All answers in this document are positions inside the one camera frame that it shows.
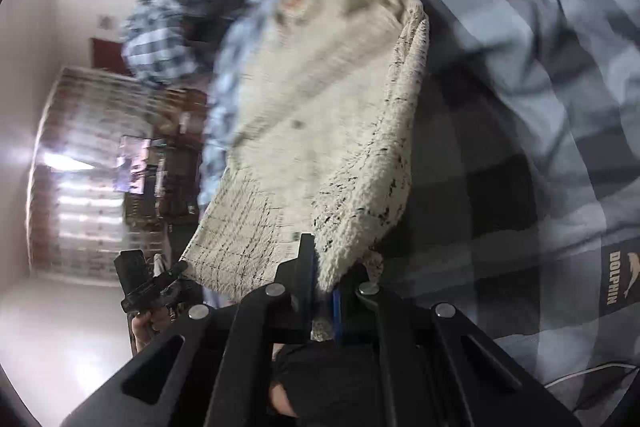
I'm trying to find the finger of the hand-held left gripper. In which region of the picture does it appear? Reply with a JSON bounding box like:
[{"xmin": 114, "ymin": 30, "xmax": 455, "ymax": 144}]
[{"xmin": 150, "ymin": 261, "xmax": 190, "ymax": 291}]

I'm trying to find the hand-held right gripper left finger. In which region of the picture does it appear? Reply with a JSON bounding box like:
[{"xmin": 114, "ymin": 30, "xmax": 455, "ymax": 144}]
[{"xmin": 60, "ymin": 233, "xmax": 317, "ymax": 427}]

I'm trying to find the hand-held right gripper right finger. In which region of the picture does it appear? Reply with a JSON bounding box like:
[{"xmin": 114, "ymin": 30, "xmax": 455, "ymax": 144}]
[{"xmin": 331, "ymin": 283, "xmax": 582, "ymax": 427}]

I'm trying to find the cream plaid shirt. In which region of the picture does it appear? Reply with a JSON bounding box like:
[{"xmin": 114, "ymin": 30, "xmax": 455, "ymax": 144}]
[{"xmin": 182, "ymin": 0, "xmax": 431, "ymax": 343}]

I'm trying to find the person's left hand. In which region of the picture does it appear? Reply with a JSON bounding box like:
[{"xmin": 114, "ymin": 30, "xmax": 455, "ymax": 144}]
[{"xmin": 129, "ymin": 307, "xmax": 176, "ymax": 355}]

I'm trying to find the person's dark clothing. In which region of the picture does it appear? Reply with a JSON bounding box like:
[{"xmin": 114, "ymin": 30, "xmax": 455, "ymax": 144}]
[{"xmin": 270, "ymin": 339, "xmax": 381, "ymax": 427}]

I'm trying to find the person's leg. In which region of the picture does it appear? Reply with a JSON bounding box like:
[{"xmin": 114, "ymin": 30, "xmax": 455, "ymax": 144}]
[{"xmin": 269, "ymin": 382, "xmax": 301, "ymax": 419}]

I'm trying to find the cluttered wooden desk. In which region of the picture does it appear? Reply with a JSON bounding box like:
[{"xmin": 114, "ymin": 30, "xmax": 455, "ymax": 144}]
[{"xmin": 122, "ymin": 87, "xmax": 208, "ymax": 248}]

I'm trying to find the computer monitor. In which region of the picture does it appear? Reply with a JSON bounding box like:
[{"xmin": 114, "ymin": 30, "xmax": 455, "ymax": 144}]
[{"xmin": 117, "ymin": 134, "xmax": 153, "ymax": 194}]

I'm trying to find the patterned curtain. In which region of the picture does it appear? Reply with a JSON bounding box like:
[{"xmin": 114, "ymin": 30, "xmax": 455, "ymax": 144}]
[{"xmin": 27, "ymin": 67, "xmax": 171, "ymax": 288}]

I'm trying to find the red-brown door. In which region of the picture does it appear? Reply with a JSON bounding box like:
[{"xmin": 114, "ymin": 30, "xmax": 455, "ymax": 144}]
[{"xmin": 90, "ymin": 37, "xmax": 131, "ymax": 72}]

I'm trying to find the checkered quilt pile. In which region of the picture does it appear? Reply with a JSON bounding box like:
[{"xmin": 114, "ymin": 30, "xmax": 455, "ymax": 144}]
[{"xmin": 122, "ymin": 0, "xmax": 236, "ymax": 85}]

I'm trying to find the blue checkered bed blanket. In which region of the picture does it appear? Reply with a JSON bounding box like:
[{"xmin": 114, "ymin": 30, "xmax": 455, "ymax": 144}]
[{"xmin": 200, "ymin": 0, "xmax": 640, "ymax": 413}]

